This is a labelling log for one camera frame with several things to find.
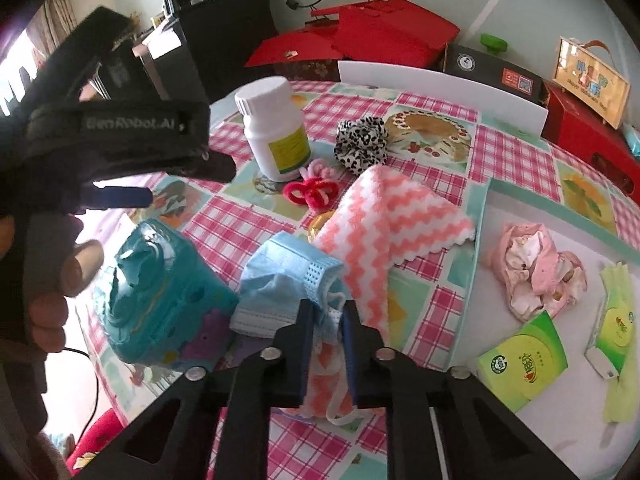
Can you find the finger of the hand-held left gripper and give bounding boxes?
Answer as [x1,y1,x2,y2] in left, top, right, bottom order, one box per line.
[165,152,236,181]
[75,185,153,209]

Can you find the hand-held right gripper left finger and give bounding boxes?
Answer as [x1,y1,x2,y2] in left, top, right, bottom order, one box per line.
[67,299,321,480]

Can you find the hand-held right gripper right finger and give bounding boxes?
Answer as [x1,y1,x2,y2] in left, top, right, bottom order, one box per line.
[340,300,586,480]

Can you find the pink zigzag cloth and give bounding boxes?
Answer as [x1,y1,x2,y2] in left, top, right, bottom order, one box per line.
[312,165,476,331]
[300,340,358,423]

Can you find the purple packet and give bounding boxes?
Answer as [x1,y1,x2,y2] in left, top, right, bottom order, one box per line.
[227,331,281,361]

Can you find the blue face mask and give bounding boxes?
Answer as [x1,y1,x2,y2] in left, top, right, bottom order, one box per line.
[229,231,351,341]

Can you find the red chenille knot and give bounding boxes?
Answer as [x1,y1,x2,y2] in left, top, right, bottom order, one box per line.
[282,176,338,210]

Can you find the small gold item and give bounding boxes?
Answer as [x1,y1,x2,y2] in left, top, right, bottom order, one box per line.
[306,210,338,238]

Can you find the leopard print scrunchie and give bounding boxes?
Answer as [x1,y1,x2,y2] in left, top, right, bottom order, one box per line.
[334,116,391,176]

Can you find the green tissue packet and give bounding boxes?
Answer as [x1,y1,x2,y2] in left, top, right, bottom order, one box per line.
[475,310,570,413]
[584,300,640,381]

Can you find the pink baby garment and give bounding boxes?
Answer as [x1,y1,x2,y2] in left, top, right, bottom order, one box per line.
[481,222,588,322]

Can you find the shallow teal cardboard box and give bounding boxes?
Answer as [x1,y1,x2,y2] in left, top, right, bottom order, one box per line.
[447,175,640,466]

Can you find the light green cloth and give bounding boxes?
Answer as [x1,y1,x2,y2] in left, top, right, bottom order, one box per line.
[597,261,640,423]

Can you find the person's left hand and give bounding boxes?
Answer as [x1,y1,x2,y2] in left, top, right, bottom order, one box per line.
[25,237,106,356]

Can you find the white bottle with green label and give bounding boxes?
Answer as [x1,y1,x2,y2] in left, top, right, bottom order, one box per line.
[234,76,313,182]

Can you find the teal tissue pack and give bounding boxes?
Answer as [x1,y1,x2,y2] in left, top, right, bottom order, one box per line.
[92,217,240,373]

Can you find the black cabinet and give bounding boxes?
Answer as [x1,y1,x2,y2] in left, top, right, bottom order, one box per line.
[90,0,278,106]

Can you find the flat red gift bag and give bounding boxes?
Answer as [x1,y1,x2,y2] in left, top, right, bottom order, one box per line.
[245,30,346,68]

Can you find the red cloth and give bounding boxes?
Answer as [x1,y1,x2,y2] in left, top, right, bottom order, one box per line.
[65,410,131,476]

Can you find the red gift bags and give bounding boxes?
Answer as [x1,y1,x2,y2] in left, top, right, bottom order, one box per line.
[310,0,461,68]

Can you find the black box with orange label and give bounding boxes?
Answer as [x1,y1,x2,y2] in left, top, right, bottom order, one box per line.
[442,42,546,103]

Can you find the red box with window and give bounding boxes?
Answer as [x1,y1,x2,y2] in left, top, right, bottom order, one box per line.
[540,82,640,196]

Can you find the pink hair tie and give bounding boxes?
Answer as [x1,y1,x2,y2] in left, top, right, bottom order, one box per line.
[300,159,343,183]

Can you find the wooden case with leather handle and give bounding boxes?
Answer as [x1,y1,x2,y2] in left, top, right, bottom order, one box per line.
[552,36,632,131]

